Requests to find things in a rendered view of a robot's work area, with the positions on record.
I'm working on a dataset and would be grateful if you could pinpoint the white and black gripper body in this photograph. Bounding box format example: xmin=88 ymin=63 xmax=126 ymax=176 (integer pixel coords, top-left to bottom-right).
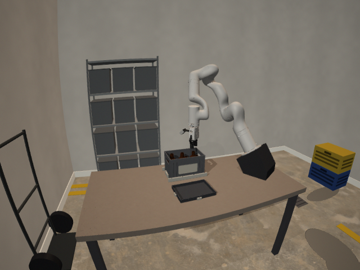
xmin=189 ymin=126 xmax=199 ymax=141

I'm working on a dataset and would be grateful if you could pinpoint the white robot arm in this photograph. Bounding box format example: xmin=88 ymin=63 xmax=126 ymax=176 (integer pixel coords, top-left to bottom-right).
xmin=188 ymin=64 xmax=261 ymax=156

